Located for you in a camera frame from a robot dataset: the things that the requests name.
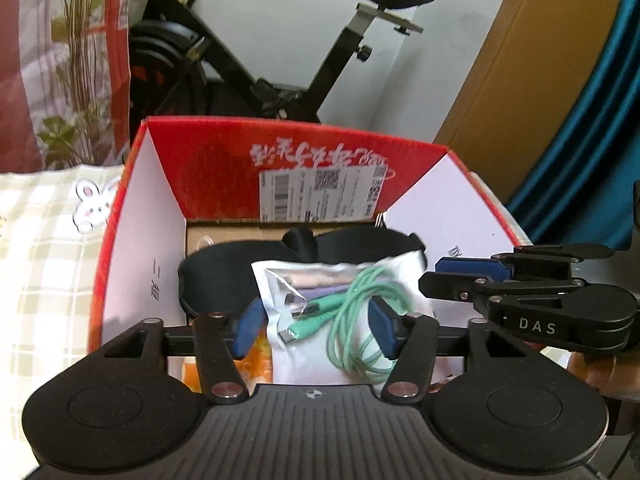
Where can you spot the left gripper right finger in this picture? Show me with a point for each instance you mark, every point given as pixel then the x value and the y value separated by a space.
pixel 387 327

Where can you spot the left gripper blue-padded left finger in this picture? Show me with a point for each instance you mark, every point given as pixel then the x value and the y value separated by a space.
pixel 247 328

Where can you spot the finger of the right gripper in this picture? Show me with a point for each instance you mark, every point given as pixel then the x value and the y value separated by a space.
pixel 451 286
pixel 472 267

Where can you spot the orange floral cloth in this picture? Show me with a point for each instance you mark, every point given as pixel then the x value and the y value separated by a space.
pixel 256 368

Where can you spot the bag of pastel cables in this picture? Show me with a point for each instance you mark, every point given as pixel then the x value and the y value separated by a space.
pixel 318 326

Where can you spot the person's hand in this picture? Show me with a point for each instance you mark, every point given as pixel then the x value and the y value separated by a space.
pixel 613 376

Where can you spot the teal curtain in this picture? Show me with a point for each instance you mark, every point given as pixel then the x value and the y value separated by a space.
pixel 582 187

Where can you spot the white shipping label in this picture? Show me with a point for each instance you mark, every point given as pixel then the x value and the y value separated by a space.
pixel 316 195

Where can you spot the red cardboard box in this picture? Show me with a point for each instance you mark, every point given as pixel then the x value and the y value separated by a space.
pixel 193 183

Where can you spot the wooden door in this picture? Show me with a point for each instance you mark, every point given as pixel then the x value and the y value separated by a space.
pixel 534 62

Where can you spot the green checkered bunny blanket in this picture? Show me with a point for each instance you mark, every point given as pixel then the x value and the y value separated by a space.
pixel 52 226

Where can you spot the black exercise bike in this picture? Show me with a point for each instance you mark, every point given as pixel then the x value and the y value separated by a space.
pixel 285 41

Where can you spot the red printed backdrop curtain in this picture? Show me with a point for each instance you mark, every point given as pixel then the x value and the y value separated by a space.
pixel 65 84

